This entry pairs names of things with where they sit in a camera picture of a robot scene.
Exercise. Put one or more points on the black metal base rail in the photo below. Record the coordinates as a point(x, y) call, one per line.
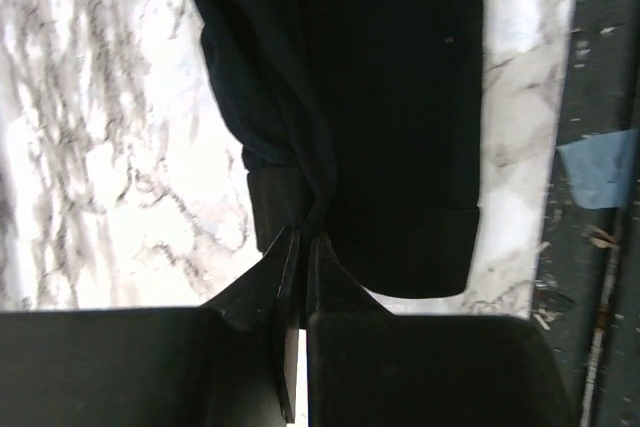
point(586, 295)

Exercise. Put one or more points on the blue tape piece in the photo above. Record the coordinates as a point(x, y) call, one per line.
point(599, 168)

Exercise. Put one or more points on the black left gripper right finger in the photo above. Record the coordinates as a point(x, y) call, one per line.
point(369, 367)

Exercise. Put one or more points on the black underwear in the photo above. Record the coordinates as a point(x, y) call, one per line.
point(360, 119)

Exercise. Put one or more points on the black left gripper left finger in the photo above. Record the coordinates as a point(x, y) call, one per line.
point(229, 362)

